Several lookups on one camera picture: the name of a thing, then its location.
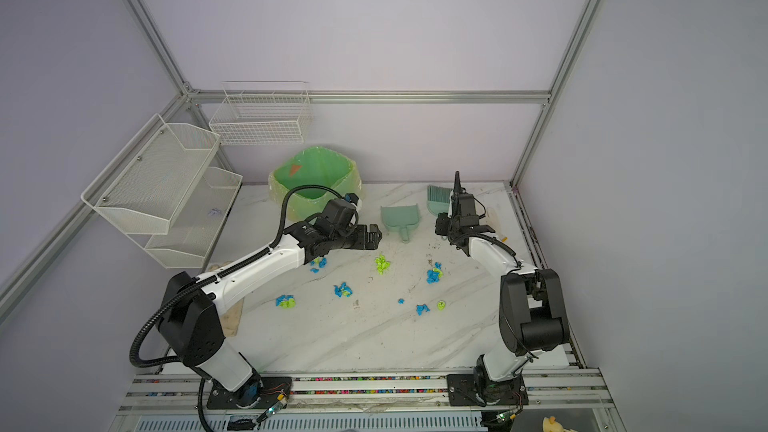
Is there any green hand brush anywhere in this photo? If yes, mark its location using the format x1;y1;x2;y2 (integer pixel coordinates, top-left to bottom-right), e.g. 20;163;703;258
426;184;452;217

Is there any green plastic dustpan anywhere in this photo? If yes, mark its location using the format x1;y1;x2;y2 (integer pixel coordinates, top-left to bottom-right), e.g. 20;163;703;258
380;205;420;244

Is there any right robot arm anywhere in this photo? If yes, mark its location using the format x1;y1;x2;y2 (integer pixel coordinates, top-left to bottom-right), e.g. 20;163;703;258
435;173;571;388

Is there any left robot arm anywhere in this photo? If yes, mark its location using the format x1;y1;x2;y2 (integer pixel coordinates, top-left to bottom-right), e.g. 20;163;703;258
129;185;383;409

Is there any lime green scrap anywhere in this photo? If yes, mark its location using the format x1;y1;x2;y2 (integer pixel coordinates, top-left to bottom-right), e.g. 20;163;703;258
374;255;391;275

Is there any white glove yellow cuff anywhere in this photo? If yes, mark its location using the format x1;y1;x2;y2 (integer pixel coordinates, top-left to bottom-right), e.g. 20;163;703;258
483;200;520;246

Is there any blue green scrap cluster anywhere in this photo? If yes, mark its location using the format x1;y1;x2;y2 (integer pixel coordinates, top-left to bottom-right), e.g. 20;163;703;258
310;257;327;274

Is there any blue scrap centre left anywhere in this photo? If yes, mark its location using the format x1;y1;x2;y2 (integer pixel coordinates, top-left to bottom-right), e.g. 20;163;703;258
334;282;353;297

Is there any green trash bin with bag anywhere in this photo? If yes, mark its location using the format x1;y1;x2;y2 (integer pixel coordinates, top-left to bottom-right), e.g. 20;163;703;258
268;146;363;222

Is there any blue scrap pile right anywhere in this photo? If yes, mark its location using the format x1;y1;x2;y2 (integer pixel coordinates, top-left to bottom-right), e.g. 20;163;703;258
426;262;443;284

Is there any blue scrap front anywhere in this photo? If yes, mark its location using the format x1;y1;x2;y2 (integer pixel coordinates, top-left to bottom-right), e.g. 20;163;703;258
416;304;430;316

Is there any blue green scrap left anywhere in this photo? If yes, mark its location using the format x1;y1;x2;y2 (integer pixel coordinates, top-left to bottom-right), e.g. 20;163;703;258
275;295;296;309

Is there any beige work glove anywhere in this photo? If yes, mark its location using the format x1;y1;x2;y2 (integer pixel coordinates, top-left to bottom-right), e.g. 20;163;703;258
206;261;245;338

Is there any white mesh two-tier shelf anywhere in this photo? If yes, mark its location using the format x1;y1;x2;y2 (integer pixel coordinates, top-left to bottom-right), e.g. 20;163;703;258
81;115;242;269

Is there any yellow object bottom right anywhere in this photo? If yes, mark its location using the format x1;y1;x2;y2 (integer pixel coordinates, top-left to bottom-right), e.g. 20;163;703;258
542;416;577;432

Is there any white wire basket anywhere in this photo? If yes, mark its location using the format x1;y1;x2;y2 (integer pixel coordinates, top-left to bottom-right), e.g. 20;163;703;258
209;81;313;146

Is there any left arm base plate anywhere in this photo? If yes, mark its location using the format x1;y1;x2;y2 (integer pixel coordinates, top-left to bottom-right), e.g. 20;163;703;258
206;376;293;410

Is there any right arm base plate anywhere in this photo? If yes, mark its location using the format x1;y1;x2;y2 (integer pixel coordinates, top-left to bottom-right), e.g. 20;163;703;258
446;374;529;407

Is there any aluminium front rail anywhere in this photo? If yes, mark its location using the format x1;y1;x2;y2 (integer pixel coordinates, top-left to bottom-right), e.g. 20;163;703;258
118;368;616;415

